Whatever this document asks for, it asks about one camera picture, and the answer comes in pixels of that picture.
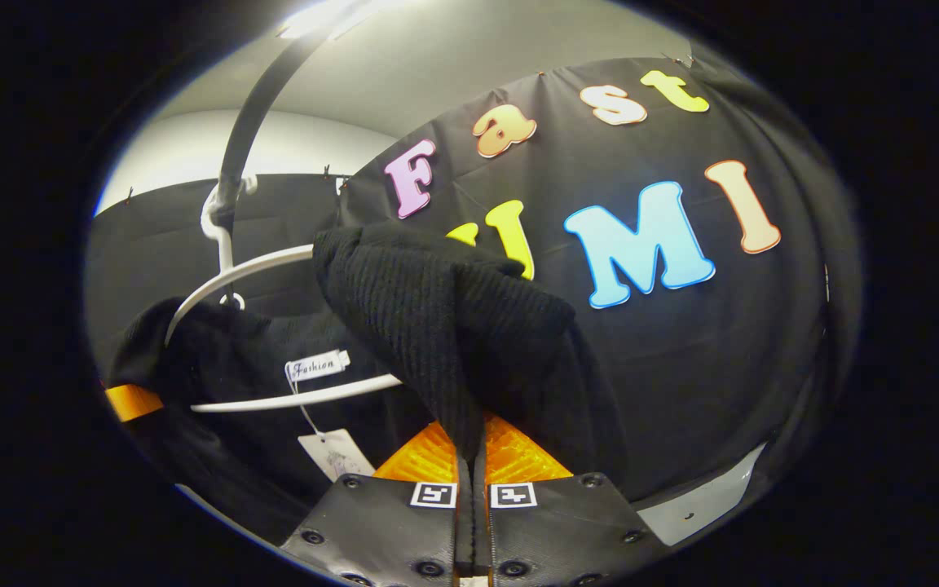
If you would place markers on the white paper hang tag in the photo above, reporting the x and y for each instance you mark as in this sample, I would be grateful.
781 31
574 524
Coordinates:
335 452

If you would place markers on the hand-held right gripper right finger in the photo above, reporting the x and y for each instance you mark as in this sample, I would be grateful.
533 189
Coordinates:
559 530

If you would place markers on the black knit jacket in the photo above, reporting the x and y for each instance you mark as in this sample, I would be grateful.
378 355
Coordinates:
437 326

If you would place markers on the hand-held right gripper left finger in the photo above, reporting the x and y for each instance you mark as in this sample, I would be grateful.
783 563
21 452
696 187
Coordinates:
380 530

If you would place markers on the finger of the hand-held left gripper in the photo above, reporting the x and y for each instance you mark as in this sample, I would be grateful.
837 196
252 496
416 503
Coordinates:
134 402

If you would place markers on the black clothes rack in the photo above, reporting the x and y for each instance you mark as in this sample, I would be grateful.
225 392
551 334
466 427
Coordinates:
245 130

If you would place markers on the white clothes hanger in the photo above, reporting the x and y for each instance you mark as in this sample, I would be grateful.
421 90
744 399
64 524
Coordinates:
226 249

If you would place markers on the black backdrop cloth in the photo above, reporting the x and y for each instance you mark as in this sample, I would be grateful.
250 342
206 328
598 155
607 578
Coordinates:
681 367

